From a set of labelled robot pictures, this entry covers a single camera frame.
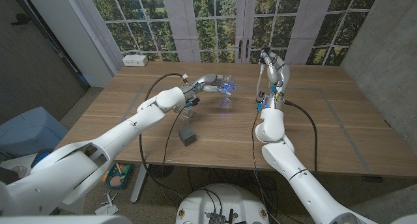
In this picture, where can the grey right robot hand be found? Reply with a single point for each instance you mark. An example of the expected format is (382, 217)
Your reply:
(278, 72)

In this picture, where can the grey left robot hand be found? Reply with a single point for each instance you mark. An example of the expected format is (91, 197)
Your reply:
(208, 82)

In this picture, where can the black nozzle with white tube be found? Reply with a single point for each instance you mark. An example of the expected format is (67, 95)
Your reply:
(259, 80)

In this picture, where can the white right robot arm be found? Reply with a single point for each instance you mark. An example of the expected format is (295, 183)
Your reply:
(293, 172)

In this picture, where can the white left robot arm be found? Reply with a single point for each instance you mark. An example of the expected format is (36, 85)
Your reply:
(97, 149)

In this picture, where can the dark grey block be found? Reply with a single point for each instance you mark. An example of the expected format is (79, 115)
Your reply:
(187, 136)

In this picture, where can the printed window backdrop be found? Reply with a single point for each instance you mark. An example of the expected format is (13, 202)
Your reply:
(208, 22)

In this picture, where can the white power strip box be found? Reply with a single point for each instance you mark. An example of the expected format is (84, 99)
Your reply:
(135, 60)

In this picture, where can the black round floor base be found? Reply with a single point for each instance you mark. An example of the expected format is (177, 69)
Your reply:
(161, 171)

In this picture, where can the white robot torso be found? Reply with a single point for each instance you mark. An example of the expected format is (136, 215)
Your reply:
(228, 198)

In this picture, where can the white table leg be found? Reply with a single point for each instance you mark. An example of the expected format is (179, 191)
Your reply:
(139, 185)

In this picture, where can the teal basket of toys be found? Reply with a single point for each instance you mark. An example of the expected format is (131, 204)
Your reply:
(119, 178)

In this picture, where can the white toy airplane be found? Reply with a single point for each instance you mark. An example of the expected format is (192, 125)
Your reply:
(107, 206)

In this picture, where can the dark wooden door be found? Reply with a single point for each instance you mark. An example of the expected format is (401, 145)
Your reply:
(32, 71)

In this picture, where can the blue pad with black rim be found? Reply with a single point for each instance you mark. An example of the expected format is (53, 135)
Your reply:
(40, 158)

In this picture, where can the light blue storage bin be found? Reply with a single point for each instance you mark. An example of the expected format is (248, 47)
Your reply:
(29, 129)

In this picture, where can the white storage box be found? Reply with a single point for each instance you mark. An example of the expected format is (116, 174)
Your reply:
(16, 163)

